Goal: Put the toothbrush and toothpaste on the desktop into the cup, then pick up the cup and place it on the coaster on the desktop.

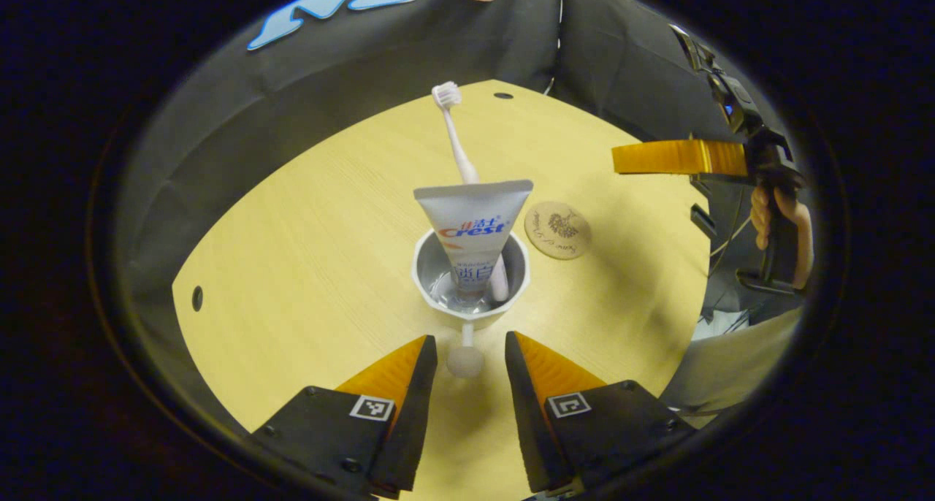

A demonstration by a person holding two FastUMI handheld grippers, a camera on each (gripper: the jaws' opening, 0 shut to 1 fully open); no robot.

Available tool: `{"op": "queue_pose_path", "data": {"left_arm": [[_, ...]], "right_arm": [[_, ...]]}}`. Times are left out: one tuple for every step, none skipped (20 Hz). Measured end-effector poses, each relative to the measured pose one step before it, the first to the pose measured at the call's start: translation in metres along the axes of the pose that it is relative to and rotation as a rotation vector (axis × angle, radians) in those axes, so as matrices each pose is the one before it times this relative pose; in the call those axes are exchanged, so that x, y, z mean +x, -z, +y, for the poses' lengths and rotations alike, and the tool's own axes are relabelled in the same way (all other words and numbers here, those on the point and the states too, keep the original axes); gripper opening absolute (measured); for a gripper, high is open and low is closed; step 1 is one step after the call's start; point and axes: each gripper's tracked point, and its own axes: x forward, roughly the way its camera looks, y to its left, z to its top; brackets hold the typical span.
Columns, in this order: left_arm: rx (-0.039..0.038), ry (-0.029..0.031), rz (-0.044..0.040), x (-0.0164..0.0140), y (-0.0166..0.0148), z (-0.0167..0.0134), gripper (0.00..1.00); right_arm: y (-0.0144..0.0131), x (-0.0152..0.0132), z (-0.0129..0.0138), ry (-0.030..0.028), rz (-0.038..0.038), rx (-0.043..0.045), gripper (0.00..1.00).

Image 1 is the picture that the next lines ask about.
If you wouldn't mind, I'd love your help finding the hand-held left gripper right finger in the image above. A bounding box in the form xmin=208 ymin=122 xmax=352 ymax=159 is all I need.
xmin=504 ymin=331 xmax=696 ymax=496

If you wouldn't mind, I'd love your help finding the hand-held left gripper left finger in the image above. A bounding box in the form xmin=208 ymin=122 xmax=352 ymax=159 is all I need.
xmin=248 ymin=334 xmax=439 ymax=500

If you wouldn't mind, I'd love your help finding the round wooden coaster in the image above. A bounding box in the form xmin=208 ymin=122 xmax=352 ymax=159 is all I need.
xmin=524 ymin=201 xmax=592 ymax=261

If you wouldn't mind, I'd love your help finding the white cup with wooden handle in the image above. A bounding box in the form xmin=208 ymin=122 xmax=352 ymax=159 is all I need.
xmin=411 ymin=227 xmax=530 ymax=380

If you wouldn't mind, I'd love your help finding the white toothpaste tube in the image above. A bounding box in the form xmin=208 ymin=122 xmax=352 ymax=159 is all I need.
xmin=413 ymin=180 xmax=534 ymax=308

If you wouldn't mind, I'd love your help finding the white toothbrush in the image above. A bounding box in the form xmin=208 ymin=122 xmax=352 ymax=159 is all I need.
xmin=432 ymin=82 xmax=510 ymax=302

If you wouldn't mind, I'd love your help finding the light wooden desktop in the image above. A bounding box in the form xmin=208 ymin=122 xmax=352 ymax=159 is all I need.
xmin=172 ymin=80 xmax=711 ymax=501

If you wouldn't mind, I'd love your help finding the black backdrop cloth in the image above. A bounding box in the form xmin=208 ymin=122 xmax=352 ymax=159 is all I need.
xmin=113 ymin=0 xmax=768 ymax=414

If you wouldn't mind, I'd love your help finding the white cable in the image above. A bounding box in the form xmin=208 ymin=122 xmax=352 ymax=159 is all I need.
xmin=544 ymin=0 xmax=565 ymax=97

